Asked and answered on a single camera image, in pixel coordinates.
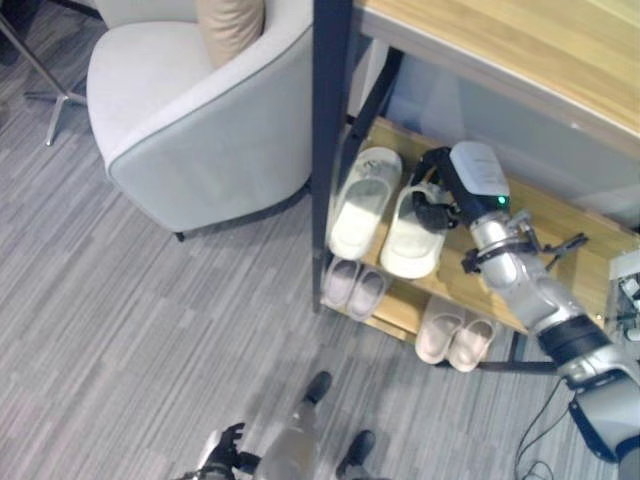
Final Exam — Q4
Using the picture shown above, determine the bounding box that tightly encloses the beige cushion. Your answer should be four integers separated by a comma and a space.
194, 0, 266, 69

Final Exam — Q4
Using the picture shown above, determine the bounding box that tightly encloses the wooden shoe rack black frame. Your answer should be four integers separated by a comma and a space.
312, 0, 640, 375

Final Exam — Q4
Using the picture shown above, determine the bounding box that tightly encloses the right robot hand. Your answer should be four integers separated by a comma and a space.
411, 141, 511, 233

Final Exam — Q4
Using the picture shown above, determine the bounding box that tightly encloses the pale pink slipper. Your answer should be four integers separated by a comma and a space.
321, 257, 363, 311
346, 269, 392, 323

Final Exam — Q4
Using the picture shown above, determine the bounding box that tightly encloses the white slipper with printed strap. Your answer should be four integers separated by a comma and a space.
326, 146, 404, 261

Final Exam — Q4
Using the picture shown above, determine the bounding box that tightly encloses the metal chair base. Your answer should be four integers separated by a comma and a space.
0, 9, 89, 148

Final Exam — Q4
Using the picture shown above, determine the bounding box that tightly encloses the light grey armchair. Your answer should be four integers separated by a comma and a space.
86, 0, 316, 244

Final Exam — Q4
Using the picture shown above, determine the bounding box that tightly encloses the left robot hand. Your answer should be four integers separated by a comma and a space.
206, 422, 261, 474

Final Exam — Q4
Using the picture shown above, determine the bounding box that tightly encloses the white device with wires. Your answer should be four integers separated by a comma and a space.
605, 248, 640, 344

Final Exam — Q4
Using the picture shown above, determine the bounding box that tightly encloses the dark robot right foot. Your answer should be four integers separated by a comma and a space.
334, 430, 377, 480

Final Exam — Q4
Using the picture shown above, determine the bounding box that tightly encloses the black cable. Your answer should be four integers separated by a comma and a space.
514, 379, 569, 480

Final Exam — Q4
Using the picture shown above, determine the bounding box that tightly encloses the beige slipper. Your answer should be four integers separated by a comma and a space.
415, 298, 467, 365
448, 318, 498, 373

